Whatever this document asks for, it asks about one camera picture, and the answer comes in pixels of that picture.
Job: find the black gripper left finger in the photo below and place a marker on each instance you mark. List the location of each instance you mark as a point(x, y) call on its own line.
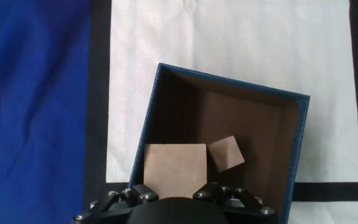
point(120, 202)

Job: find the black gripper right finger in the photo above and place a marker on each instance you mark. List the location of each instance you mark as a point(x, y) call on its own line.
point(244, 205)

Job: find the small wooden cube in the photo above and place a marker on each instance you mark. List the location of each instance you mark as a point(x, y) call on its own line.
point(226, 154)

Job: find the large wooden cube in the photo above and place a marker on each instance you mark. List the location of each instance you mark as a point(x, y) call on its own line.
point(174, 171)

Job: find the dark blue gift box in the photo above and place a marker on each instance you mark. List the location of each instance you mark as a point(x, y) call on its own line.
point(253, 124)

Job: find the colour block patterned cloth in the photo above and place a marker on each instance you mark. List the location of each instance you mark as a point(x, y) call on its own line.
point(36, 124)

